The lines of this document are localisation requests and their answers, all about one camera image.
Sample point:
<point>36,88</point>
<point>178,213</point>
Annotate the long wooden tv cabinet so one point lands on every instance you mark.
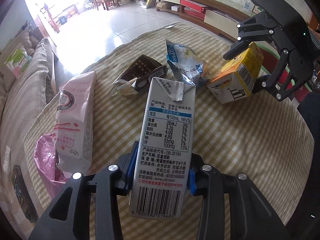
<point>218,16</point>

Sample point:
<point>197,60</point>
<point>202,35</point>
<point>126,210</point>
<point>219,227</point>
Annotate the white milk carton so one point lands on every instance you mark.
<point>164,152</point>

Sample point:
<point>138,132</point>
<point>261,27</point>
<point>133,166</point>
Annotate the red flat box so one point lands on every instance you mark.
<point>196,6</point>

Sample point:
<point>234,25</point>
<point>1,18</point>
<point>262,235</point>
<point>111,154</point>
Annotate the red green trash bin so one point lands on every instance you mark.
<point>271,58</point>

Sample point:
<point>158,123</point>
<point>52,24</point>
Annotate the green pink package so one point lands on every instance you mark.
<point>18,61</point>

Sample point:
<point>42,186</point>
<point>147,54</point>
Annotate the yellow iced tea carton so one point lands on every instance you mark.
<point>237,77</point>

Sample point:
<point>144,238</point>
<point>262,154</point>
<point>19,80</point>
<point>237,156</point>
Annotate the striped beige sofa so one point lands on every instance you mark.
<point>22,101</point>

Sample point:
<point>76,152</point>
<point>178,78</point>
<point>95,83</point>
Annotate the blue white snack bag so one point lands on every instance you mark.
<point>185,65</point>

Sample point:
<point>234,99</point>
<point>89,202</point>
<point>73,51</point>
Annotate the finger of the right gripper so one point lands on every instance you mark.
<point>237,48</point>
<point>261,85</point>

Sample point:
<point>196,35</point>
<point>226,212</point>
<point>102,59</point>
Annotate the pink plastic wrapper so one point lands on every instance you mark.
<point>46,159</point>

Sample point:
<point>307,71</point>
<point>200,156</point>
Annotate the brown torn box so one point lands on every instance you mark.
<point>137,77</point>

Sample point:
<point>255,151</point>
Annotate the black remote control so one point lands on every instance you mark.
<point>22,195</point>

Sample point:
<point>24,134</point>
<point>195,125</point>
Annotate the pink white carton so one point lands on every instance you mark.
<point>73,127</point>

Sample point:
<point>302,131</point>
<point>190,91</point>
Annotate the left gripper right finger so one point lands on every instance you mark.
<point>252,216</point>

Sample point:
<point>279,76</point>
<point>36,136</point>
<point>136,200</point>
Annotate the yellow striped table cloth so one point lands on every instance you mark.
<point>266,139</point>

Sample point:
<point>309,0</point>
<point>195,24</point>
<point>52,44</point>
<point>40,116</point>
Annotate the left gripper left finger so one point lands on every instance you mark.
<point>67,216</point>

